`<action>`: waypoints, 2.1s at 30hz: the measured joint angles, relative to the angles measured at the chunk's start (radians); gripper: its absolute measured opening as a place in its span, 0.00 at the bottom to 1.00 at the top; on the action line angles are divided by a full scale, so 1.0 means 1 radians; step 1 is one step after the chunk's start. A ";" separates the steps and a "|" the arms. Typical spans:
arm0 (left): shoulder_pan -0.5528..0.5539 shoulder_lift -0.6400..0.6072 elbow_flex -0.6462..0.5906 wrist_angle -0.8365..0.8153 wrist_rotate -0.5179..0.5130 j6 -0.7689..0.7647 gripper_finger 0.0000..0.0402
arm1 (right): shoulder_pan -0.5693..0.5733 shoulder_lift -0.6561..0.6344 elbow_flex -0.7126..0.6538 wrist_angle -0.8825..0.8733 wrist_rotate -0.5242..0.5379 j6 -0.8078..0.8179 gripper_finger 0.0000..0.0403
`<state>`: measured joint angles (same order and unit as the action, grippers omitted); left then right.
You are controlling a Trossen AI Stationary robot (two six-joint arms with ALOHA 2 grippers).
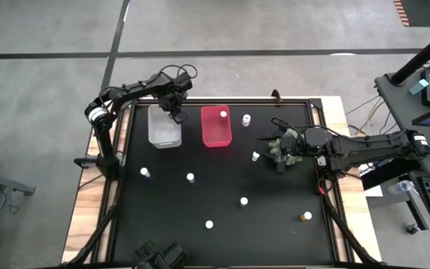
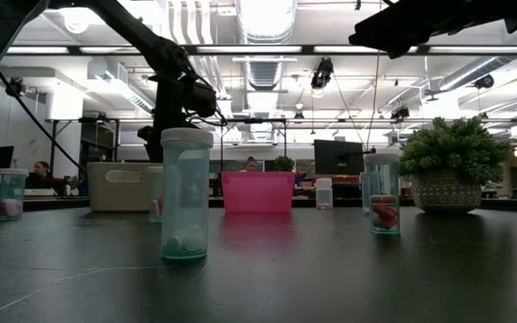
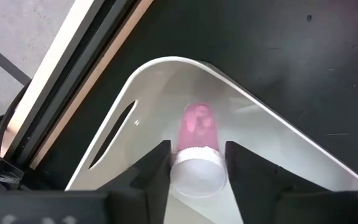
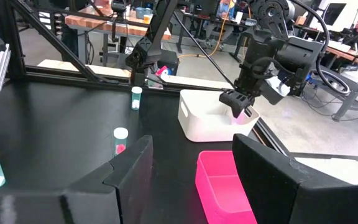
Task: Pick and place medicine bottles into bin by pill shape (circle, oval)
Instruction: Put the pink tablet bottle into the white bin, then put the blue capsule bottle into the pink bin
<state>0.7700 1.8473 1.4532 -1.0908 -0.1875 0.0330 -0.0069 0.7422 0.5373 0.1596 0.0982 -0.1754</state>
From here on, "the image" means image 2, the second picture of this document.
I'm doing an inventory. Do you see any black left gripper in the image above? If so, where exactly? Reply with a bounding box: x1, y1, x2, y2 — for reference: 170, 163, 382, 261
137, 74, 190, 163

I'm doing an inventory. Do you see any clear bottle with white cap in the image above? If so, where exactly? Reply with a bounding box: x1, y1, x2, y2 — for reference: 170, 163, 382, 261
314, 178, 334, 211

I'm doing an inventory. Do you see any pink plastic bin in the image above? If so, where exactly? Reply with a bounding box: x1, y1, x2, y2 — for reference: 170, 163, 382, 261
221, 171, 296, 214

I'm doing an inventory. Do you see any person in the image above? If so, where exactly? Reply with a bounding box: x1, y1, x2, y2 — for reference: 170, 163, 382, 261
240, 155, 260, 173
24, 160, 65, 189

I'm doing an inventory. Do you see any small green background plant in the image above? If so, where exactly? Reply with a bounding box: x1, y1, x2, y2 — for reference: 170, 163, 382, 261
274, 155, 295, 173

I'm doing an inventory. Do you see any overhead light bar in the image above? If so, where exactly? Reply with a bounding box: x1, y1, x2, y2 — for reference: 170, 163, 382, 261
4, 43, 517, 57

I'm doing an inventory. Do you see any large black monitor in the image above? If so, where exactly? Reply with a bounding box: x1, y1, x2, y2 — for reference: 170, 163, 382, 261
313, 139, 365, 177

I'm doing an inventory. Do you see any green succulent in patterned pot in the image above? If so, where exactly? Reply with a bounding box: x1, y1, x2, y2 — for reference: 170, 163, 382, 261
398, 116, 514, 214

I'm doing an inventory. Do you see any pale plastic bin with handles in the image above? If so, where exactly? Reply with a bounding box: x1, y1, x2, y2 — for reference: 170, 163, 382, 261
86, 161, 163, 214

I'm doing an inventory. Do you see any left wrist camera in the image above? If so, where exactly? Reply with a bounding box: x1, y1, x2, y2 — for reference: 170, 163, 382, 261
185, 82, 218, 118

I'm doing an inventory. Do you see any black metal rig frame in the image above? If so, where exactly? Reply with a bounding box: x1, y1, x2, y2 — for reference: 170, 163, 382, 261
45, 117, 120, 189

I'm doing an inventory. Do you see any silver ribbed ceiling duct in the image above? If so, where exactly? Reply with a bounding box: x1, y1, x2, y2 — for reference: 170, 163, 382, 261
235, 0, 298, 93

